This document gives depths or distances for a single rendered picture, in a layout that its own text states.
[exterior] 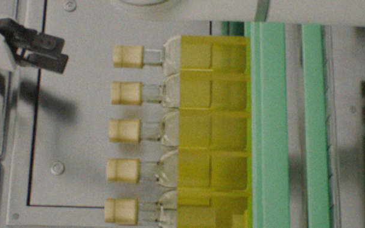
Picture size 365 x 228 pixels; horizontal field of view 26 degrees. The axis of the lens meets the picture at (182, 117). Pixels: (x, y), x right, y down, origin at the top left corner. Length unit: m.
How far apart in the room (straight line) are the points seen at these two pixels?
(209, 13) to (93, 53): 0.58
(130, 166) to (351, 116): 0.31
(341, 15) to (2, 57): 0.58
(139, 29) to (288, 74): 0.38
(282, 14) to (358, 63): 0.30
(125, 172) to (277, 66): 0.25
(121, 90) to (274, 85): 0.23
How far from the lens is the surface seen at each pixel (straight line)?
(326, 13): 0.73
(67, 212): 1.21
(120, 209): 1.06
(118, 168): 1.08
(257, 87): 1.07
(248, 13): 0.72
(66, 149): 1.24
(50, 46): 1.13
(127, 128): 1.09
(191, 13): 0.74
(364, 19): 0.74
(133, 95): 1.11
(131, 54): 1.14
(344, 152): 0.97
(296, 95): 1.00
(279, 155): 0.97
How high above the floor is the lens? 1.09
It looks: 2 degrees down
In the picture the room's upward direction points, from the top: 88 degrees counter-clockwise
